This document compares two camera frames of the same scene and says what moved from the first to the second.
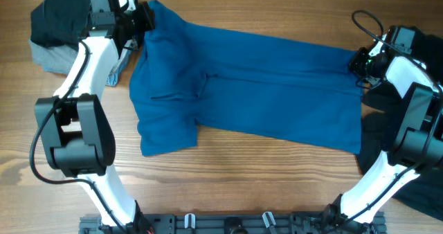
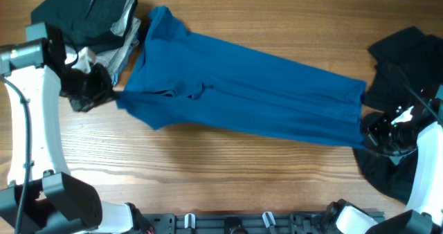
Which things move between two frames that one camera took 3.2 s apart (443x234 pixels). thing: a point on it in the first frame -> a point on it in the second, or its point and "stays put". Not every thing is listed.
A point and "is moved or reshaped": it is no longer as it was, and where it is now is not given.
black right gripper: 357,65 -> 371,133
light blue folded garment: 114,75 stays put
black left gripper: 145,12 -> 105,92
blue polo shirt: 186,76 is moved or reshaped
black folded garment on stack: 63,18 stays put
